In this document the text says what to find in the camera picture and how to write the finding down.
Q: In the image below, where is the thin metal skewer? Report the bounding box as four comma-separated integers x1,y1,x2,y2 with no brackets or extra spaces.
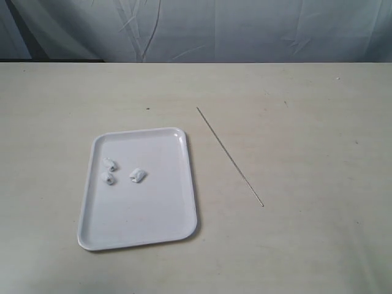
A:
196,107,265,207

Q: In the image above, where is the white plastic tray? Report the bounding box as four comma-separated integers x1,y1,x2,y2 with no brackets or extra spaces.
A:
77,127,198,251

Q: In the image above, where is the white backdrop cloth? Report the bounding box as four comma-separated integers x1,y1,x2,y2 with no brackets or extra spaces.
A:
1,1,391,63

